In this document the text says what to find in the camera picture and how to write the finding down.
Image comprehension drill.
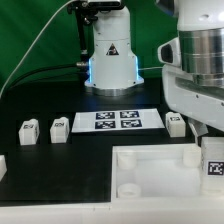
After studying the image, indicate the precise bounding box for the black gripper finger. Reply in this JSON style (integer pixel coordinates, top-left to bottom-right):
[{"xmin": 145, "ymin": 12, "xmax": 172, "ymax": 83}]
[{"xmin": 188, "ymin": 119, "xmax": 208, "ymax": 137}]

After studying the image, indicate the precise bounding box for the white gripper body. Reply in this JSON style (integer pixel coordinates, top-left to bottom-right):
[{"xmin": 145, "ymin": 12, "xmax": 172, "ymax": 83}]
[{"xmin": 162, "ymin": 65, "xmax": 224, "ymax": 132}]

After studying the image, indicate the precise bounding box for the white square table top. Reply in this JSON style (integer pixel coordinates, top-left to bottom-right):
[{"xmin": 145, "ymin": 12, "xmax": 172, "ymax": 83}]
[{"xmin": 111, "ymin": 143, "xmax": 224, "ymax": 200}]

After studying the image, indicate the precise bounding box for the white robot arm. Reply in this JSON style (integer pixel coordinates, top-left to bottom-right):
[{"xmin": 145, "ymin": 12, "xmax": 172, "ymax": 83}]
[{"xmin": 85, "ymin": 0, "xmax": 224, "ymax": 132}]

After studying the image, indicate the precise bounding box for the white sheet with tags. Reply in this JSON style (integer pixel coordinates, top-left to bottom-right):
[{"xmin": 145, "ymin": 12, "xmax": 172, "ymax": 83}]
[{"xmin": 72, "ymin": 109, "xmax": 164, "ymax": 133}]

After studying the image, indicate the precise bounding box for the white L-shaped obstacle fence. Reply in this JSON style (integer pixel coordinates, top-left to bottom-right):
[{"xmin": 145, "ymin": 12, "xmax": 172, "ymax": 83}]
[{"xmin": 0, "ymin": 197, "xmax": 224, "ymax": 224}]

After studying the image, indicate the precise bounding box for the white block at left edge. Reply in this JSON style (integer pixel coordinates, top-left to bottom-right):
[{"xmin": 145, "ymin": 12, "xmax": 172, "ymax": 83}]
[{"xmin": 0, "ymin": 155, "xmax": 7, "ymax": 182}]

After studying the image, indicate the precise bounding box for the white cable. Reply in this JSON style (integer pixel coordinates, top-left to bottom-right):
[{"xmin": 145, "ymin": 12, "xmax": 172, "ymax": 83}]
[{"xmin": 0, "ymin": 0, "xmax": 78, "ymax": 98}]

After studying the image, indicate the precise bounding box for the black cable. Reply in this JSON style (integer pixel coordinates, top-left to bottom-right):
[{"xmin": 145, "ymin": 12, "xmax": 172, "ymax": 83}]
[{"xmin": 6, "ymin": 63, "xmax": 88, "ymax": 91}]

